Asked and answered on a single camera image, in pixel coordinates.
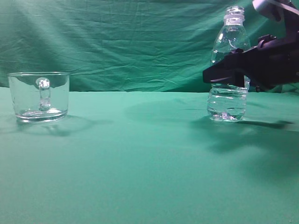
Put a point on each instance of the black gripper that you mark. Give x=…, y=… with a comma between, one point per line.
x=278, y=60

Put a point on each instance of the clear plastic water bottle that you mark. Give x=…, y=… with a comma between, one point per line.
x=227, y=102

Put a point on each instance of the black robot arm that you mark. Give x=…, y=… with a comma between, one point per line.
x=271, y=9

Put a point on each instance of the green backdrop cloth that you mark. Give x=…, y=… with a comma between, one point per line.
x=119, y=45

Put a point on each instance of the green table cloth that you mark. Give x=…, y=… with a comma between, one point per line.
x=151, y=158

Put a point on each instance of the clear glass mug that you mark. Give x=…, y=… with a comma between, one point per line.
x=39, y=96

